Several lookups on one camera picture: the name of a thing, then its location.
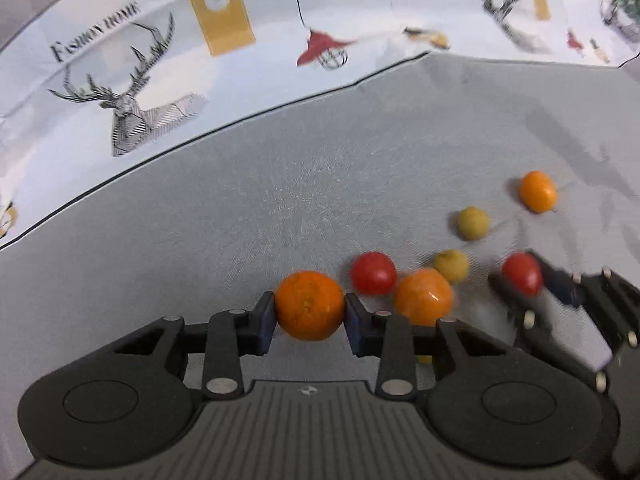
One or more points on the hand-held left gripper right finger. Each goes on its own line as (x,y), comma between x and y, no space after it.
(354,325)

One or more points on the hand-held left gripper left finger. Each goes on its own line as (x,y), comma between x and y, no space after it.
(265,324)

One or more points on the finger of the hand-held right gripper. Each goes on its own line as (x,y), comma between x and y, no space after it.
(560,280)
(525,320)

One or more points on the red cherry tomato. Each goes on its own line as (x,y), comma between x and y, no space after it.
(373,273)
(522,273)

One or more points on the round orange tangerine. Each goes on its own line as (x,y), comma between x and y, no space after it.
(424,296)
(310,305)

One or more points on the oval orange tangerine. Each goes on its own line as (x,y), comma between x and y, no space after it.
(537,191)

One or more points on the white printed cloth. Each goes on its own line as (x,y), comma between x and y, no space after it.
(150,35)

